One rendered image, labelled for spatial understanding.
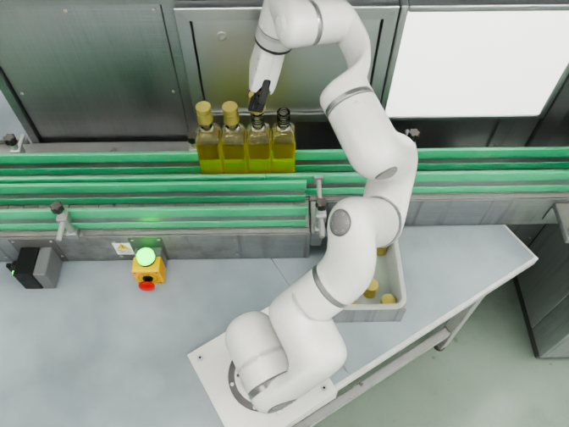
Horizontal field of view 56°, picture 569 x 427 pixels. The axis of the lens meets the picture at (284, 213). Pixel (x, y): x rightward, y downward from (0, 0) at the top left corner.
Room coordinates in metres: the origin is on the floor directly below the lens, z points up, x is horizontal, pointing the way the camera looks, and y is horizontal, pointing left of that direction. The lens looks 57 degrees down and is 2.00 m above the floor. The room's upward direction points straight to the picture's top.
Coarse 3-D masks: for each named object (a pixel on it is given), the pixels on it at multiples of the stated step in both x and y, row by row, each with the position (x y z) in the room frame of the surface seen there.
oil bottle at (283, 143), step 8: (272, 128) 0.84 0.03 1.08; (272, 136) 0.81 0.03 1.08; (280, 136) 0.81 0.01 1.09; (288, 136) 0.81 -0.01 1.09; (272, 144) 0.80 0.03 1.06; (280, 144) 0.80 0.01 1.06; (288, 144) 0.80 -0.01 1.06; (272, 152) 0.80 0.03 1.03; (280, 152) 0.80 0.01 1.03; (288, 152) 0.80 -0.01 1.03; (272, 160) 0.81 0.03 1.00; (280, 160) 0.80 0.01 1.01; (288, 160) 0.80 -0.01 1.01; (272, 168) 0.81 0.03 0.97; (280, 168) 0.80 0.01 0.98; (288, 168) 0.80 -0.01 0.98
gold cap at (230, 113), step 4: (224, 104) 0.83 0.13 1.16; (228, 104) 0.83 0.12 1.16; (232, 104) 0.83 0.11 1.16; (236, 104) 0.83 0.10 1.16; (224, 108) 0.82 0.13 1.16; (228, 108) 0.82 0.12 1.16; (232, 108) 0.82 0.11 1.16; (236, 108) 0.82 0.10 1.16; (224, 112) 0.81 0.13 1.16; (228, 112) 0.81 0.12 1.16; (232, 112) 0.81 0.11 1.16; (236, 112) 0.82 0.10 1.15; (224, 116) 0.81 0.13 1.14; (228, 116) 0.81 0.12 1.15; (232, 116) 0.81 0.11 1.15; (236, 116) 0.82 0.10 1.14; (224, 120) 0.82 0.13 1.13; (228, 120) 0.81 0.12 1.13; (232, 120) 0.81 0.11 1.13; (236, 120) 0.82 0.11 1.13; (228, 124) 0.81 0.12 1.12; (232, 124) 0.81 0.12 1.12; (236, 124) 0.81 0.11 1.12
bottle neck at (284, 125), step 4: (280, 108) 0.84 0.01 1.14; (284, 108) 0.84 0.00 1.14; (288, 108) 0.84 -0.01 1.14; (280, 112) 0.84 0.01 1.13; (284, 112) 0.84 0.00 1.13; (288, 112) 0.83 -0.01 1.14; (280, 116) 0.82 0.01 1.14; (284, 116) 0.82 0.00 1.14; (288, 116) 0.82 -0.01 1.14; (280, 120) 0.82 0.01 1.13; (284, 120) 0.82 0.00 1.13; (288, 120) 0.82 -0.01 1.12; (280, 124) 0.82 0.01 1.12; (284, 124) 0.82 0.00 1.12; (288, 124) 0.82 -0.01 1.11; (280, 128) 0.82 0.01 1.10; (284, 128) 0.82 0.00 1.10; (288, 128) 0.82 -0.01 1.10
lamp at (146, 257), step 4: (144, 248) 0.65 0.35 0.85; (148, 248) 0.65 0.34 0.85; (140, 252) 0.63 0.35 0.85; (144, 252) 0.63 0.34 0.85; (148, 252) 0.63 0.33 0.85; (152, 252) 0.64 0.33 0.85; (136, 256) 0.63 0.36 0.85; (140, 256) 0.62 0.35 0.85; (144, 256) 0.62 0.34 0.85; (148, 256) 0.63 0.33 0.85; (152, 256) 0.63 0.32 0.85; (140, 260) 0.62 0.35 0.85; (144, 260) 0.61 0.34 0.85; (148, 260) 0.62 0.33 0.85; (152, 260) 0.62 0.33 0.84; (140, 264) 0.61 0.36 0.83; (144, 264) 0.61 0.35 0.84; (148, 264) 0.61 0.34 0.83
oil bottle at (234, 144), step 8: (224, 128) 0.83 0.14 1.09; (240, 128) 0.83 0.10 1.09; (224, 136) 0.81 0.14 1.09; (232, 136) 0.80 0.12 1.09; (240, 136) 0.81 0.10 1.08; (224, 144) 0.80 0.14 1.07; (232, 144) 0.80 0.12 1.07; (240, 144) 0.80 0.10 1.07; (224, 152) 0.80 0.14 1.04; (232, 152) 0.80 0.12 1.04; (240, 152) 0.80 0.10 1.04; (224, 160) 0.80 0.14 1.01; (232, 160) 0.80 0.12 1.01; (240, 160) 0.80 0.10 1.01; (224, 168) 0.80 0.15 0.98; (232, 168) 0.80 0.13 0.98; (240, 168) 0.80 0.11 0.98; (248, 168) 0.83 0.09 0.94
